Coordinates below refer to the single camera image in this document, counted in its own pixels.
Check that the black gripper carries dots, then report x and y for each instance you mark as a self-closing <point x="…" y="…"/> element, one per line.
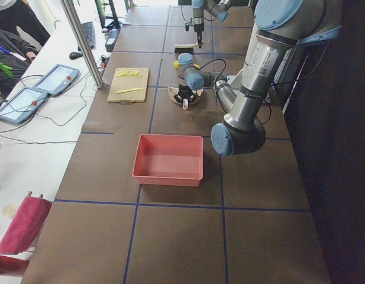
<point x="197" y="28"/>
<point x="184" y="90"/>

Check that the beige plastic dustpan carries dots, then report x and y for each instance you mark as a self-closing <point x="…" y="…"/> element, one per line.
<point x="185" y="104"/>

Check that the white brush with dark bristles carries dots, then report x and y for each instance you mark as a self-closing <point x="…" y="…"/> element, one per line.
<point x="185" y="48"/>

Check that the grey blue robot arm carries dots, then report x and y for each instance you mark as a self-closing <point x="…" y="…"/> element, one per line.
<point x="217" y="9"/>
<point x="278" y="27"/>

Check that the pink plastic bin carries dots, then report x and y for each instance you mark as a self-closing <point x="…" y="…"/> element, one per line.
<point x="174" y="160"/>

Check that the yellow toy corn cob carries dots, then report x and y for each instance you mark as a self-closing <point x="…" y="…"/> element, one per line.
<point x="177" y="63"/>

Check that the bamboo cutting board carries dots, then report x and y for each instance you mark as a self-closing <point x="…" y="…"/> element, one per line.
<point x="128" y="82"/>

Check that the yellow plastic knife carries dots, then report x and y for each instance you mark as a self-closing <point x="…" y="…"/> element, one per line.
<point x="128" y="90"/>

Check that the black monitor stand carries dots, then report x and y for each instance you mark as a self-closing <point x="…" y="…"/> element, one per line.
<point x="107" y="14"/>

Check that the black power box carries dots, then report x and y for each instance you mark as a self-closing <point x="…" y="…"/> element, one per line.
<point x="111" y="39"/>

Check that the black keyboard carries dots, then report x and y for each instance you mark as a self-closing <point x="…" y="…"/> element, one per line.
<point x="89" y="33"/>

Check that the black computer mouse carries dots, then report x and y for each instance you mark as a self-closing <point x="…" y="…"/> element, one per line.
<point x="75" y="55"/>

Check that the far teach pendant tablet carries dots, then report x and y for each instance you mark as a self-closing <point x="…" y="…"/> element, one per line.
<point x="57" y="80"/>

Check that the teach pendant tablet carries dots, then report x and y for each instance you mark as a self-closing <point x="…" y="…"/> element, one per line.
<point x="22" y="105"/>
<point x="57" y="80"/>

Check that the near teach pendant tablet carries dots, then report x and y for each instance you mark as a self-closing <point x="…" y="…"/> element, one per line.
<point x="22" y="105"/>

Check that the seated person in black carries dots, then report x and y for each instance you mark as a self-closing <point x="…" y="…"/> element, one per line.
<point x="16" y="55"/>

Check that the standing person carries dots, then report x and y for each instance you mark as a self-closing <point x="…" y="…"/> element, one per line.
<point x="15" y="14"/>

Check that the red cloth roll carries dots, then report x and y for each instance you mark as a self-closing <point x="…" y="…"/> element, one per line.
<point x="21" y="233"/>

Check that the white pillar mount base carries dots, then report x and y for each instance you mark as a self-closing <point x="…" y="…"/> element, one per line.
<point x="234" y="82"/>

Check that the aluminium frame post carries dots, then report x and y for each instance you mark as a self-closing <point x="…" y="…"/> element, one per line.
<point x="82" y="42"/>

